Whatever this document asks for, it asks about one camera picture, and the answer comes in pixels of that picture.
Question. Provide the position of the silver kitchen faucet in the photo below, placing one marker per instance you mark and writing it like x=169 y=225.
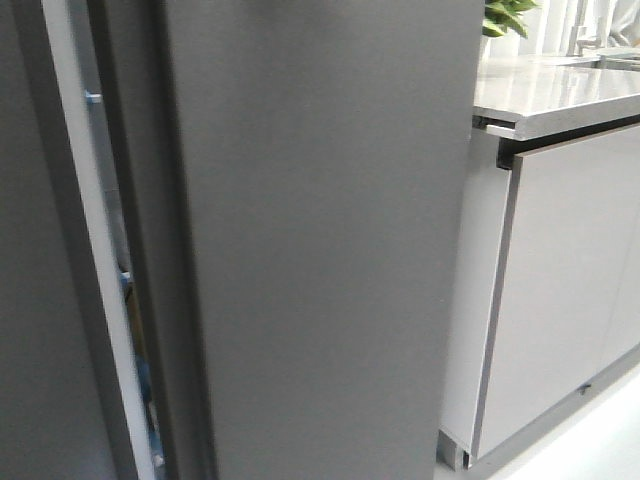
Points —
x=585 y=28

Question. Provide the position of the grey kitchen counter cabinet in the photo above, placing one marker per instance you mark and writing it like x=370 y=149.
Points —
x=546 y=294

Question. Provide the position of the green potted plant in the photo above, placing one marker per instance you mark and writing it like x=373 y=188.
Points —
x=503 y=16

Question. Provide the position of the stainless steel sink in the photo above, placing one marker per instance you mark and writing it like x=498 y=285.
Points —
x=613 y=58

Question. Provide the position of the white plant pot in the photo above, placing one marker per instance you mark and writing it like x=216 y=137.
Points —
x=490 y=49

